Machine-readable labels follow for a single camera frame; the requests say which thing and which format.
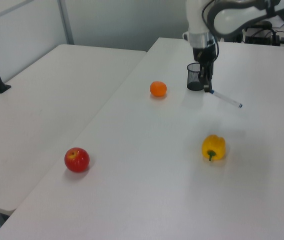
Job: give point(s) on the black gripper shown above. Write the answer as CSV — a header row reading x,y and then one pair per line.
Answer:
x,y
204,55

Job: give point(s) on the white marker pen blue cap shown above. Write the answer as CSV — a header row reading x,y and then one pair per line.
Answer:
x,y
228,99

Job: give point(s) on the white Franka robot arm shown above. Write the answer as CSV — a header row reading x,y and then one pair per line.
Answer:
x,y
229,17

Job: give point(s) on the black mesh pen cup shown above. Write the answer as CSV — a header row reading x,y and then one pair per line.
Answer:
x,y
193,77

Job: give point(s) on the orange mandarin fruit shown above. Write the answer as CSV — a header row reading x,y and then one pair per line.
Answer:
x,y
158,88

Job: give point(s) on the black desk equipment cluster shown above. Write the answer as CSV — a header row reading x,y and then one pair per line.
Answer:
x,y
262,35

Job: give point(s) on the yellow bell pepper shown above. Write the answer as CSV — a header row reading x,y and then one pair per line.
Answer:
x,y
214,147

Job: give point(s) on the red apple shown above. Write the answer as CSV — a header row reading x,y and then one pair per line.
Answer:
x,y
76,159

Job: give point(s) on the grey partition frame post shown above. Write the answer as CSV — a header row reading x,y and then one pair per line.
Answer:
x,y
65,22

